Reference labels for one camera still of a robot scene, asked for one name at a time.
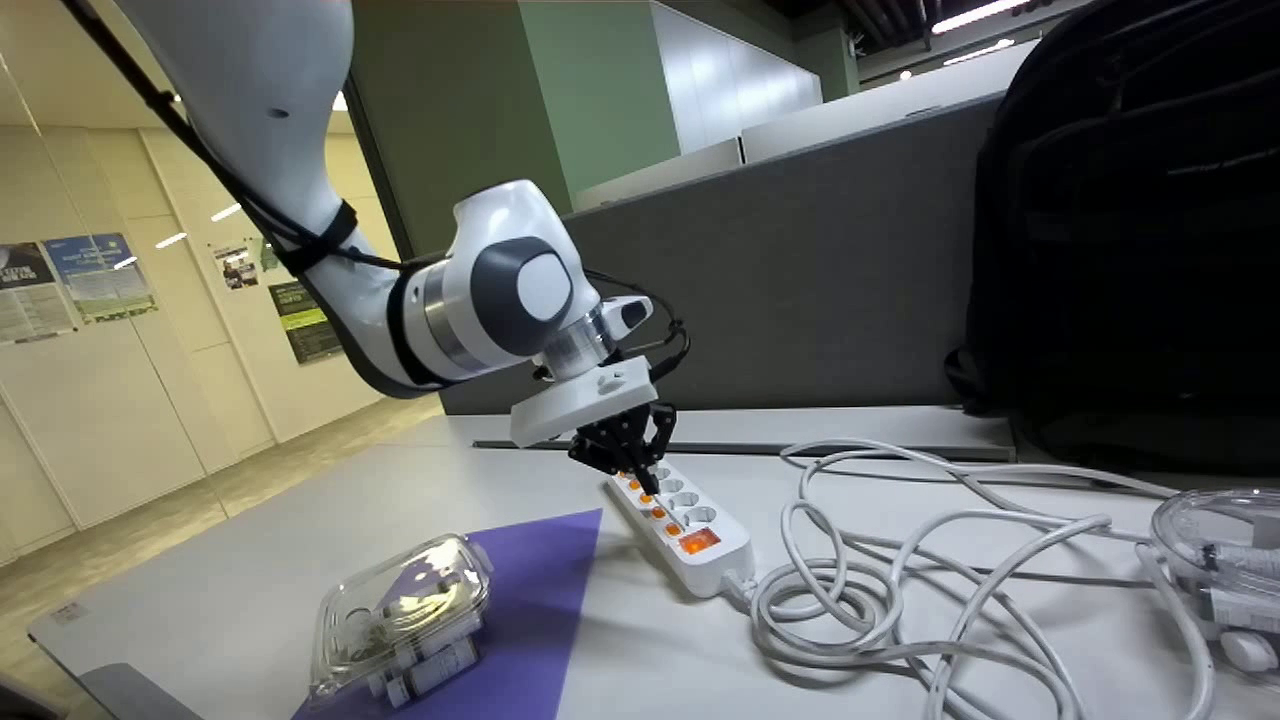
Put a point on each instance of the small photo wall poster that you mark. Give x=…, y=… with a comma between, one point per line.
x=238, y=270

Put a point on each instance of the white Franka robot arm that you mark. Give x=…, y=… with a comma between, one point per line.
x=266, y=93

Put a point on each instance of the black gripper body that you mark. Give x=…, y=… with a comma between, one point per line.
x=618, y=439

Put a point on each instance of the grey desk partition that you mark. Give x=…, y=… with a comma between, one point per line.
x=801, y=266

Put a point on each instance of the ceiling strip light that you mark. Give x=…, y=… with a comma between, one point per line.
x=983, y=13

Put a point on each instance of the grey wall poster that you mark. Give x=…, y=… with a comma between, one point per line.
x=27, y=294

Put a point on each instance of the clear bag of white adapters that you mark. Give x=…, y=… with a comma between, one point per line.
x=405, y=624

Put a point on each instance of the white power strip orange switches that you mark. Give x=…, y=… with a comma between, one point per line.
x=695, y=543

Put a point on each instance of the black backpack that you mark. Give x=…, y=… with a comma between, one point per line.
x=1132, y=241

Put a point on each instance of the black and green wall poster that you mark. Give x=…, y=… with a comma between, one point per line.
x=307, y=333

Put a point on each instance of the purple mat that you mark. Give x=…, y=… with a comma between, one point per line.
x=533, y=602

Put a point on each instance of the small green wall poster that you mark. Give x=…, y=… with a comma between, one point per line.
x=266, y=252

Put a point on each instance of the blue and green wall poster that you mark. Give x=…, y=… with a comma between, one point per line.
x=102, y=275

